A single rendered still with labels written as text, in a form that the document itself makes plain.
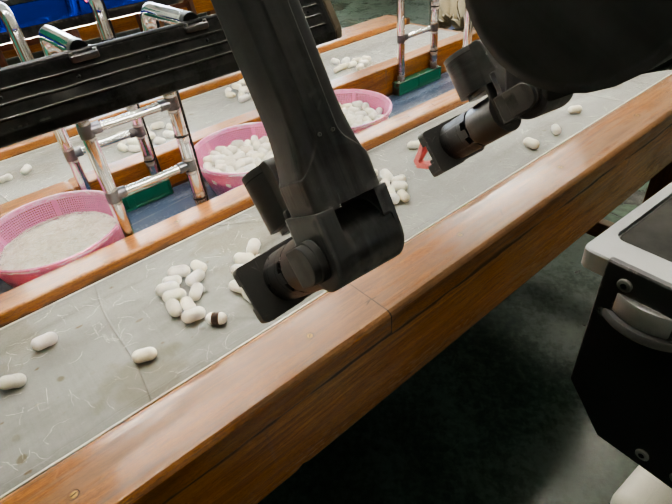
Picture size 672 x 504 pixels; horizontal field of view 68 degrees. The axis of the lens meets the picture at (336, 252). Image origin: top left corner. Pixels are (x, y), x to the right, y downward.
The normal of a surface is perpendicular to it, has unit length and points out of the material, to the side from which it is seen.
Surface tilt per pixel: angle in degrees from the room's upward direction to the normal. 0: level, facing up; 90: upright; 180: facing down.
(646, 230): 0
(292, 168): 77
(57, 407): 0
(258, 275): 48
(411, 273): 0
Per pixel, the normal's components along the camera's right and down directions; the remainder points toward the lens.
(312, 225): -0.79, 0.43
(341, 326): -0.08, -0.79
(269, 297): 0.42, -0.21
